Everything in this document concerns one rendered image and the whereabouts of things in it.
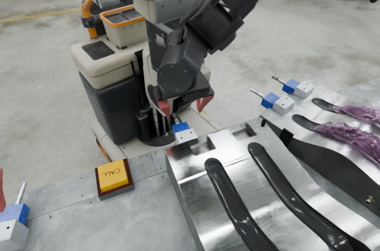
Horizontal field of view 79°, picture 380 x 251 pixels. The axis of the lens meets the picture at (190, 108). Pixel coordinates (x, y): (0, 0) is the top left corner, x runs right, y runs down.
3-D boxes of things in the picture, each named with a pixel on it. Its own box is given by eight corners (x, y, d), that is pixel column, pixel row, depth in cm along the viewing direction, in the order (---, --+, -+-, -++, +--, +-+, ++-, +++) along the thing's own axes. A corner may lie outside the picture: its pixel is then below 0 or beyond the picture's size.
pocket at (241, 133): (226, 137, 59) (228, 128, 57) (244, 131, 61) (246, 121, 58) (235, 151, 56) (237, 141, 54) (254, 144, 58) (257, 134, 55)
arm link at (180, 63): (237, 29, 42) (203, -8, 38) (240, 64, 33) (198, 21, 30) (191, 66, 48) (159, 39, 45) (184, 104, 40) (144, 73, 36)
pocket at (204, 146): (187, 150, 56) (187, 141, 54) (207, 143, 58) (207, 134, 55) (194, 165, 53) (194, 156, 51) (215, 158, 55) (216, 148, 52)
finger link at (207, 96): (212, 118, 55) (216, 87, 49) (184, 126, 53) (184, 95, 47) (201, 100, 60) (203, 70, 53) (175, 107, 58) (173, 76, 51)
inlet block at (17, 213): (18, 191, 54) (5, 180, 51) (40, 187, 55) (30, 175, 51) (-4, 254, 45) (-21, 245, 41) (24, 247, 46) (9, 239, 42)
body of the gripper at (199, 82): (210, 92, 49) (213, 63, 44) (164, 103, 47) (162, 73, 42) (199, 76, 54) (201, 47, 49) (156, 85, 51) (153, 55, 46)
